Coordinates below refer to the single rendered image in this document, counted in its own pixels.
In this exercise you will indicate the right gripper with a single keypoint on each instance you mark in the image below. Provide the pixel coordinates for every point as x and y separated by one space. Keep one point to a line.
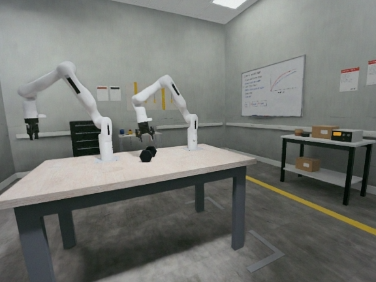
34 129

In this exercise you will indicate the black hex dumbbell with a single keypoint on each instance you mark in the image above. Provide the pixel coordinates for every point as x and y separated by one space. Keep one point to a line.
146 155

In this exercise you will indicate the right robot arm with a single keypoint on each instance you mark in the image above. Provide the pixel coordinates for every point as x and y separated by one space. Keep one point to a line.
66 71

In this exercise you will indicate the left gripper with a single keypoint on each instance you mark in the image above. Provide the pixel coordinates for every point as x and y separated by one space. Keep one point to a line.
144 129

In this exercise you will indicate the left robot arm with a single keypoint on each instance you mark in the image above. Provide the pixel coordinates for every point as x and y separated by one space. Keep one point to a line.
167 81

